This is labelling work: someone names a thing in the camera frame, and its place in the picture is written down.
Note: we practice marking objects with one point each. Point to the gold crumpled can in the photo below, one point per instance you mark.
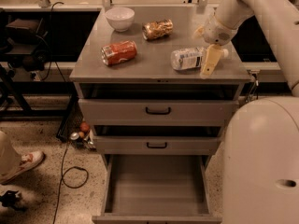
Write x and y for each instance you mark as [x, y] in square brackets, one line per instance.
[157, 29]

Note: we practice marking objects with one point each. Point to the black tripod piece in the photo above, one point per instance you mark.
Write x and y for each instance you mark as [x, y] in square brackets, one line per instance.
[9, 200]

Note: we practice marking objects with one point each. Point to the bottom grey drawer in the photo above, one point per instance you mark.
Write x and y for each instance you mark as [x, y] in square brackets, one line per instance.
[156, 189]

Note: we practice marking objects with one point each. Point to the white ceramic bowl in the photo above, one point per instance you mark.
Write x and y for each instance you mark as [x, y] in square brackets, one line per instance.
[120, 18]

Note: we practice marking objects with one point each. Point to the clear plastic water bottle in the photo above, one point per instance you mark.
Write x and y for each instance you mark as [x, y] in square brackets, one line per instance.
[190, 58]

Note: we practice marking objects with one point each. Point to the grey drawer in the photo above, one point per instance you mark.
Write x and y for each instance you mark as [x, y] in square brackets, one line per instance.
[157, 105]
[157, 140]
[156, 189]

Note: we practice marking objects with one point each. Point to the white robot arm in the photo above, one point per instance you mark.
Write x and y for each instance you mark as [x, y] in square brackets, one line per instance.
[261, 145]

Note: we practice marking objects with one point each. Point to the grey drawer cabinet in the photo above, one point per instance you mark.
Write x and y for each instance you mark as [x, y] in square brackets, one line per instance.
[151, 65]

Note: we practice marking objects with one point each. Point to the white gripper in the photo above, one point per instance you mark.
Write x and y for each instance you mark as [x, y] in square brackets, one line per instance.
[217, 32]

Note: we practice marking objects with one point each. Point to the orange ball on floor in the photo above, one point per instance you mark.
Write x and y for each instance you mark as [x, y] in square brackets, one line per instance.
[84, 127]

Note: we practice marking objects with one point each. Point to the orange soda can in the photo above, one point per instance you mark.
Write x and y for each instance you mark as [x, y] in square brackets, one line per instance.
[119, 52]

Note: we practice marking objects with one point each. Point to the beige trouser leg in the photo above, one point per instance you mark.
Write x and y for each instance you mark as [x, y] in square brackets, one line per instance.
[10, 159]

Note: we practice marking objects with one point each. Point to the black equipment on left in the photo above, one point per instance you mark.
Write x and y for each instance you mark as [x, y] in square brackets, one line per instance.
[23, 45]

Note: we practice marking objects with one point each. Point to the middle grey drawer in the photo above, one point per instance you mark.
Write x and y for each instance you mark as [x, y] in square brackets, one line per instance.
[157, 140]

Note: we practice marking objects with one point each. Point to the top grey drawer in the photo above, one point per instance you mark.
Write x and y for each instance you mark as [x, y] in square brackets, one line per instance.
[157, 105]

